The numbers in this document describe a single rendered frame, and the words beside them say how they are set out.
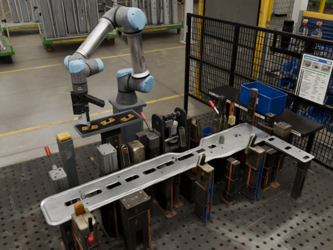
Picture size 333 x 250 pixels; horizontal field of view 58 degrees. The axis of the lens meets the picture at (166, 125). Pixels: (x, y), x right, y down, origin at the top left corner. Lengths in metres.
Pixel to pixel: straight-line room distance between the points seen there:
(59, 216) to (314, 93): 1.68
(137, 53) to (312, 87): 1.15
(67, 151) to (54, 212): 0.37
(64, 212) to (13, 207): 0.65
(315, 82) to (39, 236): 1.87
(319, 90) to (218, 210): 1.00
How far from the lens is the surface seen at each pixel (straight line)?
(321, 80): 2.16
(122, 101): 2.10
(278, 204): 1.97
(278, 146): 1.92
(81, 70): 1.55
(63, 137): 1.67
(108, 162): 1.60
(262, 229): 1.79
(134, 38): 1.84
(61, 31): 8.40
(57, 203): 1.50
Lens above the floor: 1.96
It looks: 28 degrees down
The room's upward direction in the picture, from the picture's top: straight up
